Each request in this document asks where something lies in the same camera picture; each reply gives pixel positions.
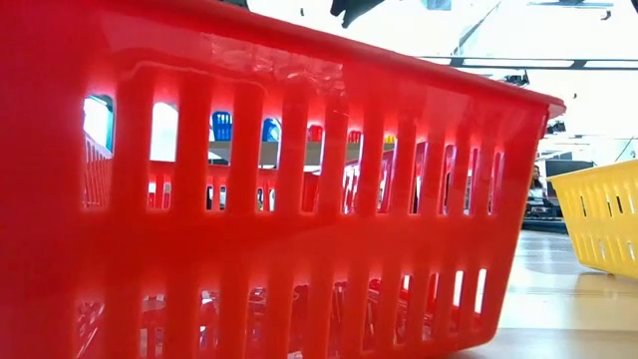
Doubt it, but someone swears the person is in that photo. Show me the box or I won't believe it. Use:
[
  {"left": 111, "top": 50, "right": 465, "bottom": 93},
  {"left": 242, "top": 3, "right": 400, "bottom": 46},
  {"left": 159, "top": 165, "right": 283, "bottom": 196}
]
[{"left": 526, "top": 164, "right": 550, "bottom": 216}]

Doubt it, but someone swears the dark background monitor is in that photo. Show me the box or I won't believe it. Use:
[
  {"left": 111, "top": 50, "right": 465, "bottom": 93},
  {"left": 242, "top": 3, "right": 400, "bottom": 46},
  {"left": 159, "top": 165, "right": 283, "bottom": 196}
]
[{"left": 543, "top": 159, "right": 595, "bottom": 191}]

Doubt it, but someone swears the blue slotted plastic basket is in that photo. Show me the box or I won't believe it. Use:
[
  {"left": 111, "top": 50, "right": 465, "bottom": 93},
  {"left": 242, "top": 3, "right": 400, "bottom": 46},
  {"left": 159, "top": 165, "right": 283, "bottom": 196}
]
[{"left": 210, "top": 110, "right": 282, "bottom": 144}]

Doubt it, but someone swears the dark background desk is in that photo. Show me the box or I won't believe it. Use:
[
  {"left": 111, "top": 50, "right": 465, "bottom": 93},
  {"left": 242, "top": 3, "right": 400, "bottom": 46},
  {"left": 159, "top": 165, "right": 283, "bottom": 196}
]
[{"left": 520, "top": 196, "right": 570, "bottom": 234}]

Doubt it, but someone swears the red slotted plastic basket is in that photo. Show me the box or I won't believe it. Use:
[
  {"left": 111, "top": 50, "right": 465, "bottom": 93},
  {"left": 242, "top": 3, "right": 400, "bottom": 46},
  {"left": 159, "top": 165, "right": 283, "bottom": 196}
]
[
  {"left": 0, "top": 0, "right": 568, "bottom": 359},
  {"left": 306, "top": 124, "right": 364, "bottom": 145}
]

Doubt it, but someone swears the black horizontal background rail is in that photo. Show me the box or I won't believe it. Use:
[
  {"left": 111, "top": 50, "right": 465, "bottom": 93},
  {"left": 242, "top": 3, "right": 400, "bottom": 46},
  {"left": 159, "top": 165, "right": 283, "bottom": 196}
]
[{"left": 421, "top": 55, "right": 638, "bottom": 71}]

